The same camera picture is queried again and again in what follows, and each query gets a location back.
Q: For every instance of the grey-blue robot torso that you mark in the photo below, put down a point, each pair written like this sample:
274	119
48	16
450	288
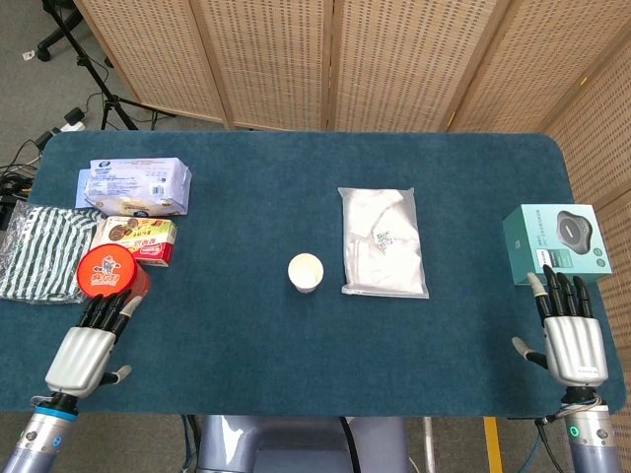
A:
296	443

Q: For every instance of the teal speaker product box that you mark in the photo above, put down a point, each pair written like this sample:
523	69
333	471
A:
552	241

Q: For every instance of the red green food box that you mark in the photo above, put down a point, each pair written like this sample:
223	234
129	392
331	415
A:
143	236

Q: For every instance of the white blue tissue pack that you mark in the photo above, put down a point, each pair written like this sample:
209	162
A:
133	184

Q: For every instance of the silver metal table leg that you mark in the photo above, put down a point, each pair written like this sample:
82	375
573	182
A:
429	443

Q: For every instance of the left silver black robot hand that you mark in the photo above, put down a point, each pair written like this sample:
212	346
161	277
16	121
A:
81	359

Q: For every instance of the orange lidded snack canister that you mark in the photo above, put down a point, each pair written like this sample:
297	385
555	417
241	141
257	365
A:
108	271

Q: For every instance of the small white paper cup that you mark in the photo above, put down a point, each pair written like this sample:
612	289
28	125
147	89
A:
305	271

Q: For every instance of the green white striped cloth bag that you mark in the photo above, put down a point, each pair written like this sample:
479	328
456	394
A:
44	246

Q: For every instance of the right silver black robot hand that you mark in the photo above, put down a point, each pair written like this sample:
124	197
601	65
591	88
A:
577	352

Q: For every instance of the small white floor tag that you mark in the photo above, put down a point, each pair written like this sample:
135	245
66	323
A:
28	54

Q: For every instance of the black office chair base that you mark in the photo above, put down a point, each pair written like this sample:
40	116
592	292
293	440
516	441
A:
44	51

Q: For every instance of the black tripod stand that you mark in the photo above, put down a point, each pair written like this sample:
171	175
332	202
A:
112	103

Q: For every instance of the white garment in clear bag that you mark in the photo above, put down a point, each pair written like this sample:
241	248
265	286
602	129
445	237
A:
382	241

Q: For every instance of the white power strip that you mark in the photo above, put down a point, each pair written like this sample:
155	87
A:
74	116

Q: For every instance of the wooden rattan folding screen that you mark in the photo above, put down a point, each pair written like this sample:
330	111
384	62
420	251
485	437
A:
276	59

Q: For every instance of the dark teal table mat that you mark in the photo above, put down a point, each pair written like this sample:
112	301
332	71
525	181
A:
246	345

